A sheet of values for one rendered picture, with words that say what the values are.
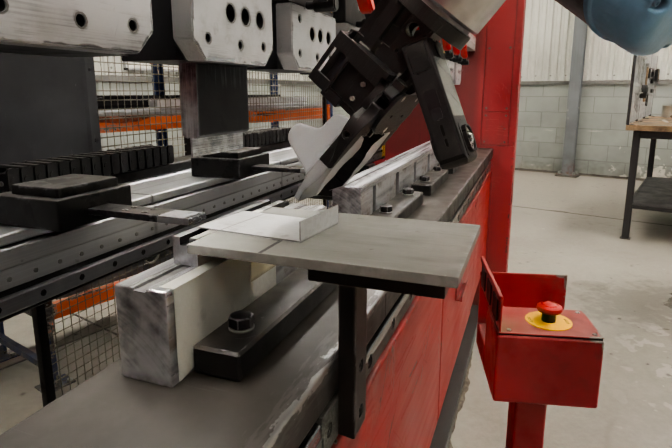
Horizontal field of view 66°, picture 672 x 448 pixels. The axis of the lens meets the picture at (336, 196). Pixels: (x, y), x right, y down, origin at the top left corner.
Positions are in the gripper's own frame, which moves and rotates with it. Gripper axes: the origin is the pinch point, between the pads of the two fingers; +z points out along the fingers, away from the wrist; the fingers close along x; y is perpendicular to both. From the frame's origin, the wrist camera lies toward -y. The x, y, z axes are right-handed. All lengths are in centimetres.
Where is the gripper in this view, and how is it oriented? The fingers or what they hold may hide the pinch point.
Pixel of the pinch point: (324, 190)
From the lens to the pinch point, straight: 52.8
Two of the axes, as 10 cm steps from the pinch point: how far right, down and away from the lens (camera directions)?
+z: -5.8, 7.0, 4.2
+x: -4.4, 1.6, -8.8
